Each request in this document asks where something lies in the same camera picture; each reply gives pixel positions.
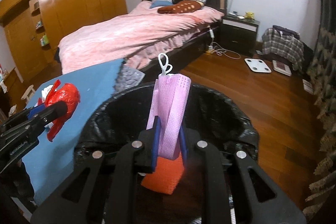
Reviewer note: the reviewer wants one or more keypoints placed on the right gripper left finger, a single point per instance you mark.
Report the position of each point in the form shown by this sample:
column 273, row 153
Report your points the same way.
column 88, row 195

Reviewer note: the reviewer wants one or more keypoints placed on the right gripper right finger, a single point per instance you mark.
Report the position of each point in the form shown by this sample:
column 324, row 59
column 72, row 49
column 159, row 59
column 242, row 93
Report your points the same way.
column 256, row 197

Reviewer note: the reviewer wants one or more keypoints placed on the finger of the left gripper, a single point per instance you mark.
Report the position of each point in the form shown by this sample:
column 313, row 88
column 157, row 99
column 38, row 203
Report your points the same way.
column 54, row 111
column 36, row 110

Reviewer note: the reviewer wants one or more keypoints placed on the red plastic bag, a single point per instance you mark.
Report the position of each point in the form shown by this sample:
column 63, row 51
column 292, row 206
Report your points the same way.
column 66, row 100

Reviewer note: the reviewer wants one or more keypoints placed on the pink face mask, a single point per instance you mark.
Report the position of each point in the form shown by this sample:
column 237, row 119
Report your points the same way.
column 168, row 102

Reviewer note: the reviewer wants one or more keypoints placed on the black trash bin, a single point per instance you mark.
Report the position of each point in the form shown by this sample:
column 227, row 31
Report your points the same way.
column 121, row 118

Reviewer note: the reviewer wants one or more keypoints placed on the crumpled white tissue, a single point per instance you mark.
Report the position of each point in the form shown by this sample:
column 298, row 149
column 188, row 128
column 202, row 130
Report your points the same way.
column 46, row 91

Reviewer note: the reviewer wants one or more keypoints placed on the blue table cloth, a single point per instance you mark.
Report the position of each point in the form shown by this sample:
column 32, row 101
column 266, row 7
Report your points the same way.
column 50, row 163

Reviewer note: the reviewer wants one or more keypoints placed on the dark patterned curtain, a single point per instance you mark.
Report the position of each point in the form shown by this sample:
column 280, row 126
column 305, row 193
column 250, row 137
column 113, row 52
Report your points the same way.
column 322, row 75

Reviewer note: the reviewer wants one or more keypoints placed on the black cloth on bed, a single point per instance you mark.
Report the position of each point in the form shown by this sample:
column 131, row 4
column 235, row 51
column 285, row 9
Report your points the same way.
column 56, row 55

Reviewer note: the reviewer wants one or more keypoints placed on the wooden wardrobe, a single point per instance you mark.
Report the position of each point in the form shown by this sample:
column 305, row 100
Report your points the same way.
column 34, row 28

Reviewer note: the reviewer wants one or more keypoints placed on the pink bed blanket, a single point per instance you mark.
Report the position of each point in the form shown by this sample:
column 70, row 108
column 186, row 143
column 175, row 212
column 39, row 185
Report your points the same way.
column 138, row 37

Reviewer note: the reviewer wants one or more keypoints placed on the white booklet on floor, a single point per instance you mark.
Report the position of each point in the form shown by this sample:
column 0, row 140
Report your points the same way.
column 307, row 86

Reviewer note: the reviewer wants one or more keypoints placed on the red white book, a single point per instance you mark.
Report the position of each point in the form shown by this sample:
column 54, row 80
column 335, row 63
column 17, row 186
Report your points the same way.
column 281, row 68

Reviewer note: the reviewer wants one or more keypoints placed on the white bathroom scale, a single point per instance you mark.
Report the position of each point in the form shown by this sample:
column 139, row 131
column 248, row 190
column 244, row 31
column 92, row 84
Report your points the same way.
column 257, row 65

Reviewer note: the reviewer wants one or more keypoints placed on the left blue pillow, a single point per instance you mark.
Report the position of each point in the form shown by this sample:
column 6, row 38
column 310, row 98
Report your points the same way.
column 161, row 3

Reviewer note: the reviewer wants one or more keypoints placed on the plaid shirt on chair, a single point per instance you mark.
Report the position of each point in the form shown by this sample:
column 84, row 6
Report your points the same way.
column 285, row 43

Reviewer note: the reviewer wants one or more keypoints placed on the brown dotted cushion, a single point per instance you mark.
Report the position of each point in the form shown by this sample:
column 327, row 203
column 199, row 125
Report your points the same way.
column 182, row 7

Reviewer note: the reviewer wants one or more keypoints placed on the black nightstand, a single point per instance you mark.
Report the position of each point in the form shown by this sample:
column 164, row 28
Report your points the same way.
column 239, row 35

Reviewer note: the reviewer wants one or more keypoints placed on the yellow plush toy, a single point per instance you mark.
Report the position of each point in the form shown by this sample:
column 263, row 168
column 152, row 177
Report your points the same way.
column 249, row 15

